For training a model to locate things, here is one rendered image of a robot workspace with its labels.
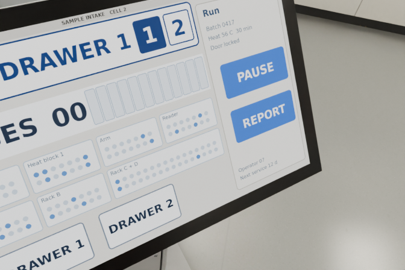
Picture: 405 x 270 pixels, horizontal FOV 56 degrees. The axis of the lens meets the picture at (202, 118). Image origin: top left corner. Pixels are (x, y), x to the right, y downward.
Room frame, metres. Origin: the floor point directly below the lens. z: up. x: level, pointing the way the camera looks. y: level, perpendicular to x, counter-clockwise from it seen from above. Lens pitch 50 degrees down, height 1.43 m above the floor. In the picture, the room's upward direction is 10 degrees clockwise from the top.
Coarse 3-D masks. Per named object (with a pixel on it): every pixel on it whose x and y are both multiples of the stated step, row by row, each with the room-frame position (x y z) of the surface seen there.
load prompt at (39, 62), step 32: (64, 32) 0.29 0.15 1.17; (96, 32) 0.31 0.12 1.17; (128, 32) 0.32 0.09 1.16; (160, 32) 0.34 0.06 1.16; (192, 32) 0.36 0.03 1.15; (0, 64) 0.24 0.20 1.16; (32, 64) 0.26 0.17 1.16; (64, 64) 0.27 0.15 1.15; (96, 64) 0.28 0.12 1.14; (128, 64) 0.30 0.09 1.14; (0, 96) 0.22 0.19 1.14
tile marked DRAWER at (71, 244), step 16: (80, 224) 0.16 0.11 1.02; (48, 240) 0.14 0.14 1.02; (64, 240) 0.14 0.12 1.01; (80, 240) 0.15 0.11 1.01; (0, 256) 0.11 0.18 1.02; (16, 256) 0.12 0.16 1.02; (32, 256) 0.12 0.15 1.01; (48, 256) 0.13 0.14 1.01; (64, 256) 0.13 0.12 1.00; (80, 256) 0.14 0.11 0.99
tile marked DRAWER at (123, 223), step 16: (160, 192) 0.22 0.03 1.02; (112, 208) 0.18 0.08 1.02; (128, 208) 0.19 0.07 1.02; (144, 208) 0.20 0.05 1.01; (160, 208) 0.20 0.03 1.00; (176, 208) 0.21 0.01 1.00; (112, 224) 0.17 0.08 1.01; (128, 224) 0.18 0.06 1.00; (144, 224) 0.18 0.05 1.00; (160, 224) 0.19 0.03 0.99; (112, 240) 0.16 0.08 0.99; (128, 240) 0.16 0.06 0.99
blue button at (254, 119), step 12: (276, 96) 0.36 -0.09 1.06; (288, 96) 0.37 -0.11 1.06; (240, 108) 0.33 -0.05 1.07; (252, 108) 0.33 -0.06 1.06; (264, 108) 0.34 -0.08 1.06; (276, 108) 0.35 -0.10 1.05; (288, 108) 0.36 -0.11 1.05; (240, 120) 0.32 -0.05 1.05; (252, 120) 0.32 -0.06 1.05; (264, 120) 0.33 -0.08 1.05; (276, 120) 0.34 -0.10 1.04; (288, 120) 0.35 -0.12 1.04; (240, 132) 0.31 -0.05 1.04; (252, 132) 0.31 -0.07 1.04; (264, 132) 0.32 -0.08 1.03
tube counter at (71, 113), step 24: (144, 72) 0.30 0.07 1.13; (168, 72) 0.31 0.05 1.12; (192, 72) 0.33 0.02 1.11; (72, 96) 0.25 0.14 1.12; (96, 96) 0.26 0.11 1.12; (120, 96) 0.27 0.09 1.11; (144, 96) 0.28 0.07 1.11; (168, 96) 0.30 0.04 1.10; (72, 120) 0.23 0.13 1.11; (96, 120) 0.24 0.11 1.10
